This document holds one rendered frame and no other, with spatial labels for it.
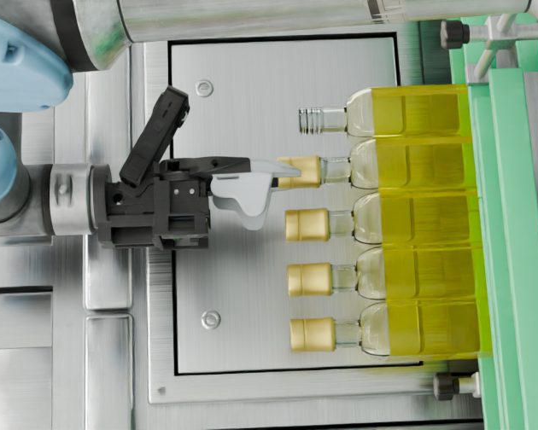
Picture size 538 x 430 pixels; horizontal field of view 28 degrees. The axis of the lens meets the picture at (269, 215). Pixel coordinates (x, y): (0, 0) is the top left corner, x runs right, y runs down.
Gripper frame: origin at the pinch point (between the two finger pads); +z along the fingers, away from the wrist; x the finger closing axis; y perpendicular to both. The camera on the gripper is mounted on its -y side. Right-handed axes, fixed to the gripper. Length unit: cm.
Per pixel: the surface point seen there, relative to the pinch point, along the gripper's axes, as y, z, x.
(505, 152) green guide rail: 2.8, 19.8, 13.6
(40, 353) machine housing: 15.9, -29.0, -17.2
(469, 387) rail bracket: 22.8, 18.3, -4.8
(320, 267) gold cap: 10.5, 2.9, 1.1
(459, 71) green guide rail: -12.3, 19.9, -3.5
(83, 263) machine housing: 6.0, -23.5, -13.8
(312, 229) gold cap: 6.6, 2.3, 1.4
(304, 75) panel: -16.2, 3.2, -13.1
